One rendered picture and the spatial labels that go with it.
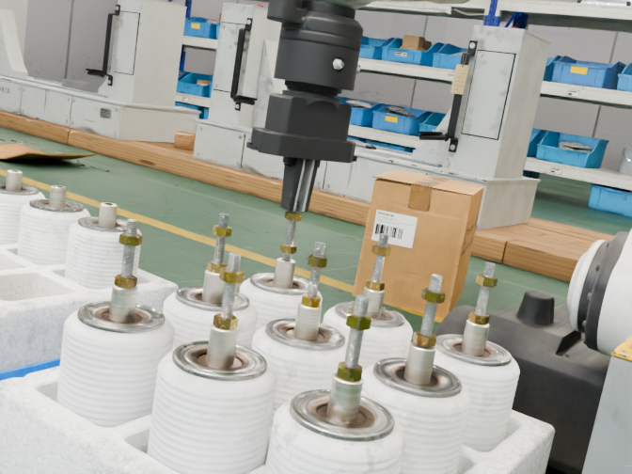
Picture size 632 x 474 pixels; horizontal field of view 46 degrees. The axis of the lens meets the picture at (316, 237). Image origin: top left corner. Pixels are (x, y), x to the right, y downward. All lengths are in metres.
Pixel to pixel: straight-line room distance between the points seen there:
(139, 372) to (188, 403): 0.09
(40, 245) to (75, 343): 0.46
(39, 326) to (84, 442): 0.33
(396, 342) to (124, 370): 0.28
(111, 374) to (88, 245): 0.38
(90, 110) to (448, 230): 2.65
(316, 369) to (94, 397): 0.19
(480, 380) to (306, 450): 0.25
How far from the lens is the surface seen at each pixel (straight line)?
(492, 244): 2.62
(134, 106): 3.92
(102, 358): 0.65
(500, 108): 2.76
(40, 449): 0.67
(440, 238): 1.75
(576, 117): 9.22
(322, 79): 0.78
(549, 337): 1.04
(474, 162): 2.79
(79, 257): 1.02
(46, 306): 0.93
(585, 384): 1.00
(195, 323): 0.72
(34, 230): 1.11
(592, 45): 9.28
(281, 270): 0.84
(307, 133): 0.80
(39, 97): 4.42
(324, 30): 0.78
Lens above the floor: 0.47
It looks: 11 degrees down
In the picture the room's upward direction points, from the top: 9 degrees clockwise
